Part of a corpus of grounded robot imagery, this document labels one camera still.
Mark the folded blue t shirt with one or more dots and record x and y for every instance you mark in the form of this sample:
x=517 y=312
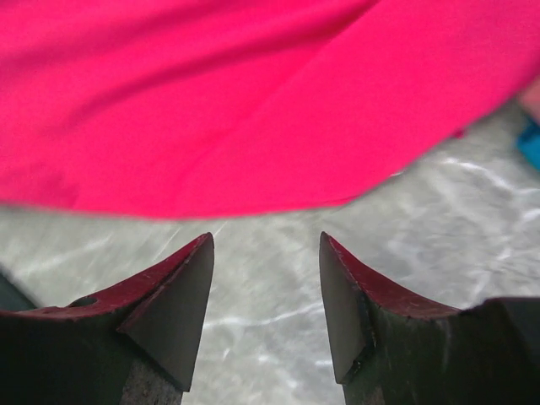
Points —
x=528 y=143

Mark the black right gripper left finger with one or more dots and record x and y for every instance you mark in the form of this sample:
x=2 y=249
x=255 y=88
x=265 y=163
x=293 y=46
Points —
x=135 y=342

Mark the magenta t shirt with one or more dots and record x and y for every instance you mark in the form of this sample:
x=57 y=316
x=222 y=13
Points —
x=195 y=109

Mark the folded salmon pink t shirt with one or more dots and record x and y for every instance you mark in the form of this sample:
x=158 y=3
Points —
x=529 y=100

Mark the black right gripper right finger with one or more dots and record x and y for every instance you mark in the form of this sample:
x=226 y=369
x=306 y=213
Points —
x=390 y=345

